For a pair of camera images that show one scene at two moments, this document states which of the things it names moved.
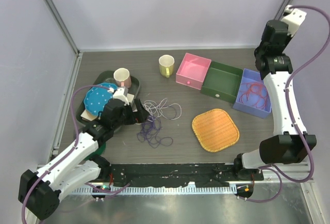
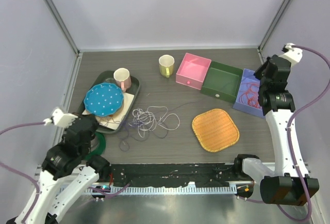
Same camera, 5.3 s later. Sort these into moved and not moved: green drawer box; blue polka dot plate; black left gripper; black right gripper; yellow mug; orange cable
Moved: black right gripper; black left gripper
Not moved: blue polka dot plate; green drawer box; yellow mug; orange cable
